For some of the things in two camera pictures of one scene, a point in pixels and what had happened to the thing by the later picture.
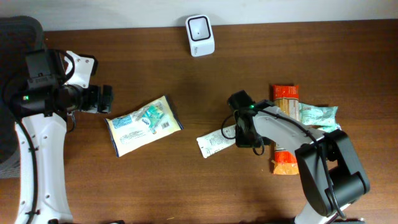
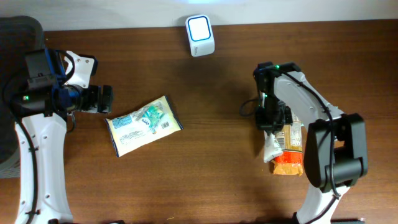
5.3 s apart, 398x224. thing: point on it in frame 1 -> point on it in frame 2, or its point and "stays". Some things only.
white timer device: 201,35 stays
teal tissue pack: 153,114 stays
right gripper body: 247,139 -> 272,114
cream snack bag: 143,124 stays
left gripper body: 89,98 stays
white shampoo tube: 212,142 -> 271,146
